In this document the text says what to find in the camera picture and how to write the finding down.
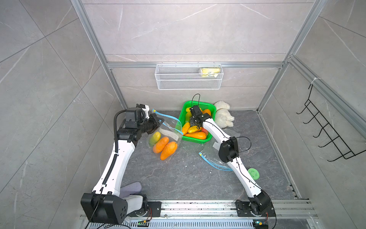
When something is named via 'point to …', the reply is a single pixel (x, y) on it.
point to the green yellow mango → (155, 138)
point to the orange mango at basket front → (197, 135)
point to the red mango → (205, 130)
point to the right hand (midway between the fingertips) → (195, 120)
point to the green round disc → (254, 173)
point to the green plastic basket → (204, 105)
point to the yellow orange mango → (194, 129)
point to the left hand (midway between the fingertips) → (164, 117)
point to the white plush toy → (223, 117)
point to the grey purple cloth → (134, 188)
